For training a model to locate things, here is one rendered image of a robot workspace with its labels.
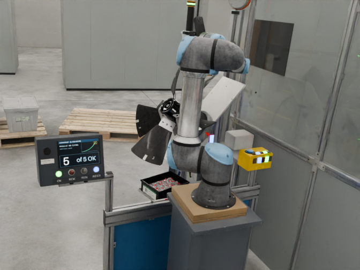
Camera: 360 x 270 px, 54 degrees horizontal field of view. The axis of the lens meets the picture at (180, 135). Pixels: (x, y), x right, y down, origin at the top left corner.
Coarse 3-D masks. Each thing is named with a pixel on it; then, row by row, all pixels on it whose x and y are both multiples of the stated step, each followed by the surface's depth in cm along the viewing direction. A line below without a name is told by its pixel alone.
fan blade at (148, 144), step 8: (160, 128) 212; (144, 136) 212; (152, 136) 210; (160, 136) 210; (168, 136) 211; (136, 144) 212; (144, 144) 210; (152, 144) 209; (160, 144) 209; (136, 152) 210; (144, 152) 208; (152, 152) 207; (160, 152) 207; (144, 160) 206; (152, 160) 205; (160, 160) 204
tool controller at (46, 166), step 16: (48, 144) 139; (64, 144) 142; (80, 144) 144; (96, 144) 147; (48, 160) 139; (80, 160) 145; (96, 160) 148; (48, 176) 140; (64, 176) 143; (80, 176) 146; (96, 176) 149
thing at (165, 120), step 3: (162, 120) 214; (165, 120) 214; (168, 120) 214; (159, 123) 213; (162, 123) 214; (165, 123) 214; (168, 123) 214; (171, 123) 214; (174, 123) 214; (162, 126) 213; (165, 126) 213; (168, 126) 213; (174, 126) 214; (168, 129) 213; (171, 129) 213
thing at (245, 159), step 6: (240, 150) 195; (258, 150) 197; (264, 150) 198; (240, 156) 195; (246, 156) 190; (252, 156) 188; (258, 156) 190; (264, 156) 192; (240, 162) 196; (246, 162) 191; (252, 162) 190; (264, 162) 194; (270, 162) 196; (246, 168) 191; (252, 168) 191; (258, 168) 193; (264, 168) 196
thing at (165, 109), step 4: (168, 100) 216; (172, 100) 213; (164, 104) 215; (172, 104) 208; (176, 104) 210; (160, 108) 216; (164, 108) 213; (168, 108) 210; (172, 108) 208; (176, 108) 210; (164, 112) 210; (168, 112) 209; (172, 112) 209; (176, 112) 210; (168, 116) 212; (172, 116) 211; (172, 120) 219; (176, 124) 215
